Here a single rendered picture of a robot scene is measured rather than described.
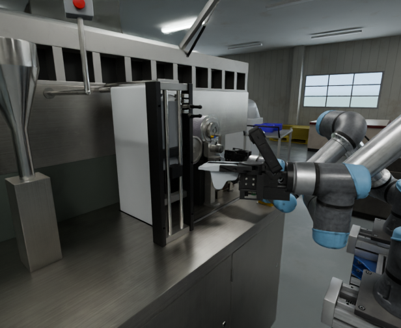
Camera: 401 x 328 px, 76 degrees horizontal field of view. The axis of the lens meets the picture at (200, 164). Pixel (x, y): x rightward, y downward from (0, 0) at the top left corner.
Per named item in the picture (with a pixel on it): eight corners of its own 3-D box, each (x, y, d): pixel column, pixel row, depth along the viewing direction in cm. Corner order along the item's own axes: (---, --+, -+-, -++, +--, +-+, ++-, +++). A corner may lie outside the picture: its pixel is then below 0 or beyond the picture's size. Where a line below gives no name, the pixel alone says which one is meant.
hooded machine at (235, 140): (223, 157, 622) (224, 99, 587) (237, 153, 669) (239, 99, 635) (248, 162, 578) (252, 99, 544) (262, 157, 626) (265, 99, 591)
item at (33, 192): (23, 281, 71) (-21, 62, 57) (8, 261, 80) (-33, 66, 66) (74, 258, 81) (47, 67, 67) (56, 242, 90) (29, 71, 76)
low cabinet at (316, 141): (386, 147, 760) (391, 120, 740) (382, 160, 597) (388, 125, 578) (324, 141, 860) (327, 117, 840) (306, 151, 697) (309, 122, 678)
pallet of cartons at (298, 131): (317, 140, 873) (319, 126, 861) (309, 144, 802) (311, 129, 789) (278, 136, 953) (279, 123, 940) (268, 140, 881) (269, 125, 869)
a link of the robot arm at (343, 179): (370, 208, 53) (377, 168, 51) (313, 204, 55) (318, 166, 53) (355, 194, 60) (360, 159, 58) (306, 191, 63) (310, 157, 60)
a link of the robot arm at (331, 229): (337, 229, 67) (342, 189, 64) (353, 254, 56) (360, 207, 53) (304, 226, 68) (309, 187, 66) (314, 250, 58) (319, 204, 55)
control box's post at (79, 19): (86, 92, 75) (78, 15, 70) (83, 92, 76) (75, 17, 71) (91, 92, 76) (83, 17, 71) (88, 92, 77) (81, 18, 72)
